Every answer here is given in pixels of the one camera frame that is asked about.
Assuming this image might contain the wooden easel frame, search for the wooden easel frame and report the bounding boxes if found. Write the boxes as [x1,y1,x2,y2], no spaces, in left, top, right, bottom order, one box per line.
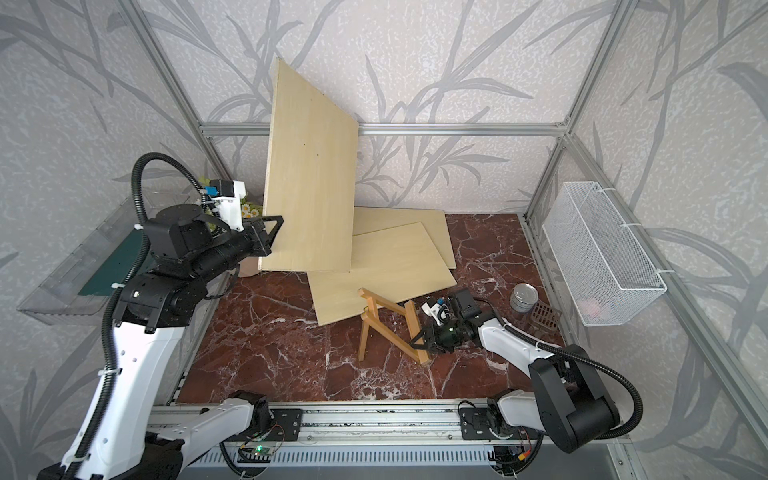
[357,287,433,367]

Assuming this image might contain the wooden board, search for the wooden board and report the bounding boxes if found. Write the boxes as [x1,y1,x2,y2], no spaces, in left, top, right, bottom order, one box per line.
[308,226,456,325]
[260,60,359,272]
[353,207,457,270]

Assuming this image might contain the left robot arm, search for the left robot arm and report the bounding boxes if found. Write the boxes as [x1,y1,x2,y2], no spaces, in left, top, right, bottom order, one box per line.
[40,152,283,479]

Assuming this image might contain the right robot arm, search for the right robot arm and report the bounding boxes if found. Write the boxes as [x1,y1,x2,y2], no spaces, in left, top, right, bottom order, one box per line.
[411,289,644,453]

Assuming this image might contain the potted artificial flowers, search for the potted artificial flowers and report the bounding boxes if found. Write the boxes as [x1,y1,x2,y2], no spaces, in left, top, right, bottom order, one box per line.
[200,178,270,278]

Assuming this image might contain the metal tin can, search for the metal tin can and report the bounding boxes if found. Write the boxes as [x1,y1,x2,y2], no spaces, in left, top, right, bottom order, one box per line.
[510,283,539,314]

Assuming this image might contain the green mat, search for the green mat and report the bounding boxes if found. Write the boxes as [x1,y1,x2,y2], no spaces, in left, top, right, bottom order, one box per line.
[78,230,142,297]

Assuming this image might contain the pink item in basket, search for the pink item in basket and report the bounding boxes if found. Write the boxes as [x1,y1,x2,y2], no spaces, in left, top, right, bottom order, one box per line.
[578,297,611,321]

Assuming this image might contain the clear acrylic shelf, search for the clear acrylic shelf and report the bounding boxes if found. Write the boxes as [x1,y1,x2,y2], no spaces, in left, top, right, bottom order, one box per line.
[18,198,137,326]

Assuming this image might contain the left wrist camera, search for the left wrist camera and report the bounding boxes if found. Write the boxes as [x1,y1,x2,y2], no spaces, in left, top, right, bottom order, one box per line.
[204,179,246,231]

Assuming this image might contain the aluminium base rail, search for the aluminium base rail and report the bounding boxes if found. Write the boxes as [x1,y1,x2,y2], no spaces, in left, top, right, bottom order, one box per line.
[143,400,631,448]

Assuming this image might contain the white wire basket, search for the white wire basket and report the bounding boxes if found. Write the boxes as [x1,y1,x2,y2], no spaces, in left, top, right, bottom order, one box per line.
[543,181,667,327]

